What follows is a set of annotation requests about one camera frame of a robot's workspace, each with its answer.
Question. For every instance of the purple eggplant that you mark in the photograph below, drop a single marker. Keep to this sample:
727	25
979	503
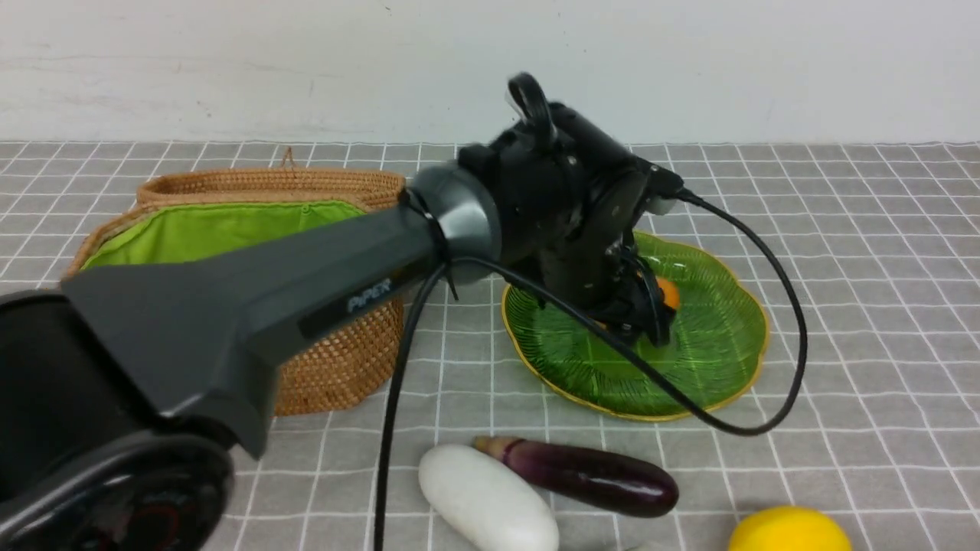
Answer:
609	481

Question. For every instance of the white radish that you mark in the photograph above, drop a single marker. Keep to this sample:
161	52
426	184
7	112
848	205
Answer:
488	504

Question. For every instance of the woven rattan basket green lining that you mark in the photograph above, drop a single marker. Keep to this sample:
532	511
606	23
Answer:
336	373

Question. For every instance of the orange mango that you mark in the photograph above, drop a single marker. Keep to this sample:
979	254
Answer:
670	293

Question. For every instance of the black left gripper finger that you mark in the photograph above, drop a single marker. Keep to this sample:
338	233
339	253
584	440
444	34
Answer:
656	312
629	319

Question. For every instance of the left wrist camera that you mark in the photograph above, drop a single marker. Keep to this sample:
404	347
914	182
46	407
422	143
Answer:
660	190

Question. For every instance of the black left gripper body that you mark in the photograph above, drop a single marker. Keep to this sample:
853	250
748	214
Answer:
564	211

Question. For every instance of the grey checked tablecloth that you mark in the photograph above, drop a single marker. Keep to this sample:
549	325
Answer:
882	244

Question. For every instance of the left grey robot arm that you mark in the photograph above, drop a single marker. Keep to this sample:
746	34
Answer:
124	390

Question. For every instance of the yellow lemon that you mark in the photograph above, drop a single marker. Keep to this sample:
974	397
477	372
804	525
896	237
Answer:
789	528

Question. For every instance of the green leaf glass plate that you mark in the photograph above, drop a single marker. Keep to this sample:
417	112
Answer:
718	342

